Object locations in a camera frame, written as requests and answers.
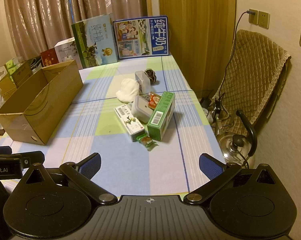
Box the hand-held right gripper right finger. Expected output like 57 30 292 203
183 153 277 205

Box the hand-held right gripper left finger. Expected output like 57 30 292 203
20 152 118 205

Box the red snack packet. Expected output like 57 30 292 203
148 92 161 110

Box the clear plastic box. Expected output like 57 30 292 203
135 70 151 94

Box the dark scrunchie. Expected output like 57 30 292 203
145 69 160 83

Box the checked tablecloth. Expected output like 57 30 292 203
0 54 226 198

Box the white power strip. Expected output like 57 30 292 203
203 107 214 123

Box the long white box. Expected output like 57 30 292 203
114 104 145 142

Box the green snack packet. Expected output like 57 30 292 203
137 134 159 152

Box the green cardboard box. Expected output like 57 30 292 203
147 91 176 142

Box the grey lidded container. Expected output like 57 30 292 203
131 94 155 123

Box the small brown carton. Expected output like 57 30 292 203
12 62 34 85

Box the white cloth bundle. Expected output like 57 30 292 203
116 78 139 103

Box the small green box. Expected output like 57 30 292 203
5 58 22 82

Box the quilted brown chair cover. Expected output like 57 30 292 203
212 29 292 140

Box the red gift box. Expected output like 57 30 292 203
40 47 59 67

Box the white printed box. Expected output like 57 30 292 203
54 37 82 69

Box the green milk carton box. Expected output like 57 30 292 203
71 14 118 69

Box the blue milk carton box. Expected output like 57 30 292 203
112 14 171 60

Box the wooden wardrobe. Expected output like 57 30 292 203
157 0 237 93

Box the beige curtain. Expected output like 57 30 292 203
3 0 159 63

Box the steel kettle with black handle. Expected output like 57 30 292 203
216 109 258 168

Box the tangle of floor cables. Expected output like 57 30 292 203
212 97 235 131

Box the grey charger cable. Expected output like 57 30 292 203
214 11 248 100

